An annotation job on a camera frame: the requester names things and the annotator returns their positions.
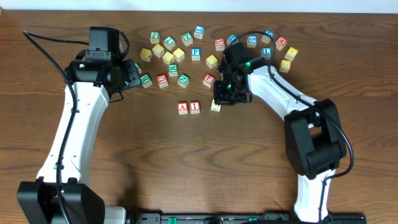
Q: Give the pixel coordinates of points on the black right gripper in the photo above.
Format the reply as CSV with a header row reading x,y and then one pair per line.
x,y
221,99

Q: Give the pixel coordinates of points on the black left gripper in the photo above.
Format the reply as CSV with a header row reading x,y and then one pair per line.
x,y
134,78

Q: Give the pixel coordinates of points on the red I block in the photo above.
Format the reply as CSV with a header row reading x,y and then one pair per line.
x,y
194,107

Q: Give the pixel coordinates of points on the red A block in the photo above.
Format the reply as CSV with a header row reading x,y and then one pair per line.
x,y
182,108

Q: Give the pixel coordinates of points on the blue 2 block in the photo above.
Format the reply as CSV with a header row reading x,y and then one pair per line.
x,y
215,107

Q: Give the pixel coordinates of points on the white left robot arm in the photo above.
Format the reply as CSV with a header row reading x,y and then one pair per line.
x,y
61,191

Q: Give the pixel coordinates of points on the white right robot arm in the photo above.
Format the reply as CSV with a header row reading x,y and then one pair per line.
x,y
314,142

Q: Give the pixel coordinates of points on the green A block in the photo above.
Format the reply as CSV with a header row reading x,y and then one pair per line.
x,y
139,69

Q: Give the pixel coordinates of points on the green B block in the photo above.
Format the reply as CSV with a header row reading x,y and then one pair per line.
x,y
146,80

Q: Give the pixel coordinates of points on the red E block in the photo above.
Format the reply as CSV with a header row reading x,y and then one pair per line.
x,y
208,80

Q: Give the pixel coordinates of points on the yellow block left cluster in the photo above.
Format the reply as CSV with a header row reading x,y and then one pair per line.
x,y
146,55

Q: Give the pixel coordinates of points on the yellow block cluster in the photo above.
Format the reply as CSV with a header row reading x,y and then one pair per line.
x,y
146,55
158,50
168,58
179,54

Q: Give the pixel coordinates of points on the red U block lower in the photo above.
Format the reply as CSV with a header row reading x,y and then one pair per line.
x,y
162,81

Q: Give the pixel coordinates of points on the red u block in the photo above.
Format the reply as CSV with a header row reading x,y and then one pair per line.
x,y
220,45
162,81

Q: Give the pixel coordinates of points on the yellow block centre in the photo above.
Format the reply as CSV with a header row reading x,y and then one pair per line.
x,y
211,61

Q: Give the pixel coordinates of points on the yellow block upper cluster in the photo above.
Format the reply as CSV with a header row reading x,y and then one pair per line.
x,y
158,50

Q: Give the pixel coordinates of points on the yellow block middle cluster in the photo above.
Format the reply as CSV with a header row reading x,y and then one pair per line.
x,y
168,58

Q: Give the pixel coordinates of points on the green R block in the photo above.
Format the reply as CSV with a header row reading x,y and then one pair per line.
x,y
173,70

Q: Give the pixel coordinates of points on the green N block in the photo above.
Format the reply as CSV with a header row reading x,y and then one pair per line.
x,y
183,80

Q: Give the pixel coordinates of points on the green block top left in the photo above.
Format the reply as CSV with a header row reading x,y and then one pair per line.
x,y
155,37

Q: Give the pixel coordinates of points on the red U block upper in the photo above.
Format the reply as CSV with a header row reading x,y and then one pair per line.
x,y
220,45

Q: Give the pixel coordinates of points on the blue P block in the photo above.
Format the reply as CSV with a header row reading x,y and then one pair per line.
x,y
196,54

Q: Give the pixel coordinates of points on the green 7 block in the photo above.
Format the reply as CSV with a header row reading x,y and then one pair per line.
x,y
169,42

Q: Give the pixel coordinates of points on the yellow block right cluster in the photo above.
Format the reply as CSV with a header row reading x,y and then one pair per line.
x,y
179,54

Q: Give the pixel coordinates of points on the blue d block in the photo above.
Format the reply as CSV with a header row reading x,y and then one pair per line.
x,y
266,38
232,39

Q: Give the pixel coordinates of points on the blue L block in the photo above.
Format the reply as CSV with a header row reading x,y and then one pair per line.
x,y
266,52

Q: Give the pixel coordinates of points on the yellow G block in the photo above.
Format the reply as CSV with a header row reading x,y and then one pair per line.
x,y
284,66

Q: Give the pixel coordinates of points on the green Z block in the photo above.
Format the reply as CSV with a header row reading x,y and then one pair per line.
x,y
187,39

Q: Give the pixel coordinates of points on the blue D block far right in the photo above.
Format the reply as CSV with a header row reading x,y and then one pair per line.
x,y
266,38

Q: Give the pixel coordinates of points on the blue block top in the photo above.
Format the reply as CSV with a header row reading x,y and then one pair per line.
x,y
199,32

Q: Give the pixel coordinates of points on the red M block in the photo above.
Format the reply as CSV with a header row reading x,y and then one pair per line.
x,y
280,43

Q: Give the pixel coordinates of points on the yellow K block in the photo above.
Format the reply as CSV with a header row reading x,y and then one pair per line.
x,y
291,53

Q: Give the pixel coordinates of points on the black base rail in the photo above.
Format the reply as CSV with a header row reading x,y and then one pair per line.
x,y
269,217

